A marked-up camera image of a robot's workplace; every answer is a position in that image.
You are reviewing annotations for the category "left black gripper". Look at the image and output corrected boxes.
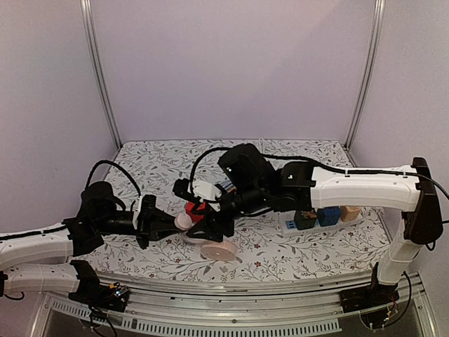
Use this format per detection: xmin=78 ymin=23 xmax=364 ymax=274
xmin=95 ymin=208 xmax=185 ymax=250

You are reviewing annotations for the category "red cube socket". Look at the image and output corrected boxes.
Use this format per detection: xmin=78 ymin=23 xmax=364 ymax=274
xmin=185 ymin=202 xmax=206 ymax=223

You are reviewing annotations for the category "pink round power strip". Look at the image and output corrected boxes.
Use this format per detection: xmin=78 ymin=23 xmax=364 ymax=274
xmin=174 ymin=213 xmax=237 ymax=261

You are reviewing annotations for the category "dark green cube socket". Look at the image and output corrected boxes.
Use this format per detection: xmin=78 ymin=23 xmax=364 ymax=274
xmin=294 ymin=210 xmax=317 ymax=230

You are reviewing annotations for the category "blue cube socket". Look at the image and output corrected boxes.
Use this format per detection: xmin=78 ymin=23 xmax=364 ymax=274
xmin=316 ymin=206 xmax=341 ymax=227

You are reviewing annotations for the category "beige cube socket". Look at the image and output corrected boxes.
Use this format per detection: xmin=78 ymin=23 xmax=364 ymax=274
xmin=340 ymin=206 xmax=361 ymax=223

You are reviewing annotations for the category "light blue power strip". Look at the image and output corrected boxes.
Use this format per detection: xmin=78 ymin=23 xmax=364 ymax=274
xmin=218 ymin=180 xmax=234 ymax=190

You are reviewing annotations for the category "white multicolour power strip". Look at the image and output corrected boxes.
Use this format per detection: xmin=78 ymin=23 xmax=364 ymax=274
xmin=279 ymin=207 xmax=384 ymax=238

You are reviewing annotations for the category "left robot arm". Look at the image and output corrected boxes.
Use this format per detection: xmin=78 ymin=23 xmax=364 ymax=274
xmin=1 ymin=180 xmax=187 ymax=312

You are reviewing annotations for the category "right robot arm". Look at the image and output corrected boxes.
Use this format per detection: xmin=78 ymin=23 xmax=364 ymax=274
xmin=187 ymin=143 xmax=444 ymax=312

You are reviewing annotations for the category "floral table mat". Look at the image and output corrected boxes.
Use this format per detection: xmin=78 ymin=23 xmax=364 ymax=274
xmin=85 ymin=140 xmax=389 ymax=283

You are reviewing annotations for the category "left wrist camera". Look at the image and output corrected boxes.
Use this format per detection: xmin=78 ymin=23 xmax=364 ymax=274
xmin=132 ymin=196 xmax=143 ymax=230

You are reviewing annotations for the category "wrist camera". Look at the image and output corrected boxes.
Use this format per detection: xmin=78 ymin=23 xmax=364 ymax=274
xmin=132 ymin=196 xmax=143 ymax=230
xmin=173 ymin=178 xmax=222 ymax=203

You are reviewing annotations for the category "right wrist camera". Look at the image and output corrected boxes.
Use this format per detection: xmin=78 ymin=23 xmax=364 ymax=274
xmin=173 ymin=178 xmax=222 ymax=203

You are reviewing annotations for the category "front aluminium rail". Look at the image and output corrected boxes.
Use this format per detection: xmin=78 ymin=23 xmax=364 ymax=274
xmin=29 ymin=270 xmax=436 ymax=337

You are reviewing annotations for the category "right aluminium frame post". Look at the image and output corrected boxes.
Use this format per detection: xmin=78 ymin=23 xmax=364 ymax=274
xmin=344 ymin=0 xmax=386 ymax=152

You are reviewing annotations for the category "aluminium frame post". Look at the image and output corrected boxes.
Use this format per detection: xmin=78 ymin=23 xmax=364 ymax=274
xmin=344 ymin=0 xmax=386 ymax=152
xmin=80 ymin=0 xmax=123 ymax=150

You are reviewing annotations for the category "left aluminium frame post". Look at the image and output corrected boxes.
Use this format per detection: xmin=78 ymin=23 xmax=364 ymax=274
xmin=80 ymin=0 xmax=123 ymax=150

